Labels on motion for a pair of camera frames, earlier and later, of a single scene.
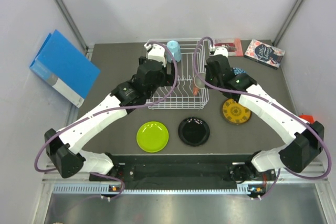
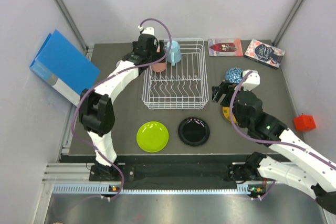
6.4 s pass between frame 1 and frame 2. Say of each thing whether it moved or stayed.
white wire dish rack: stayed
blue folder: stayed
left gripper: moved
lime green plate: stayed
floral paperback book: stayed
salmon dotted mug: moved
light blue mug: stayed
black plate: stayed
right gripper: moved
